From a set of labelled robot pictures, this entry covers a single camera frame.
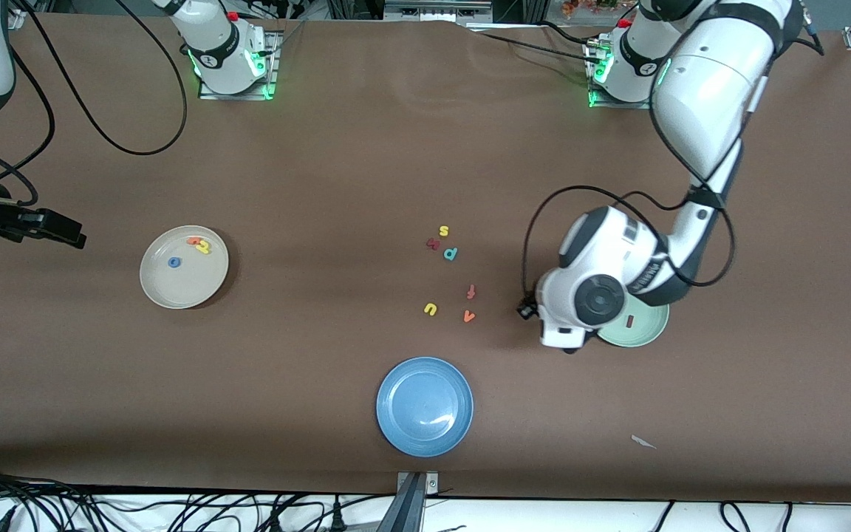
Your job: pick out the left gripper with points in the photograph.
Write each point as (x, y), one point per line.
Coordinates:
(590, 335)

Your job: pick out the yellow foam letter h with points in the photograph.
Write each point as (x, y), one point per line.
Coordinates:
(204, 247)

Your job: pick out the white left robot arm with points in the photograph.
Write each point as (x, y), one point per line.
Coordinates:
(713, 89)

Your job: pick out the pale green plate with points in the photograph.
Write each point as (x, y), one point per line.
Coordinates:
(647, 332)

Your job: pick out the white paper scrap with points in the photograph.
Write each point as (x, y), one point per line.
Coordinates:
(643, 442)

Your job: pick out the teal foam letter p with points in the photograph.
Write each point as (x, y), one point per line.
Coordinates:
(453, 253)

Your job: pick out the beige brown plate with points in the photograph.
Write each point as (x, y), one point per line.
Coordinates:
(184, 284)

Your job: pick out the blue plate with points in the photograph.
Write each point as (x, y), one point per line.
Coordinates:
(425, 406)

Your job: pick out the brown table cover mat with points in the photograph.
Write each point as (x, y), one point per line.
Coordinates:
(396, 148)

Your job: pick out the orange flower decoration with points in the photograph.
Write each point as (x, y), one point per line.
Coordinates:
(580, 7)

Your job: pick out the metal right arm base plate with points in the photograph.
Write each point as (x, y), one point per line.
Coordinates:
(237, 96)

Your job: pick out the grey metal table bracket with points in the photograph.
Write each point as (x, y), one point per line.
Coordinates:
(405, 517)

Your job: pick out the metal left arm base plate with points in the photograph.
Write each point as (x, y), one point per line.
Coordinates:
(617, 106)

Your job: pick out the grey metal rail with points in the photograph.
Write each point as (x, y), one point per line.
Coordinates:
(433, 11)

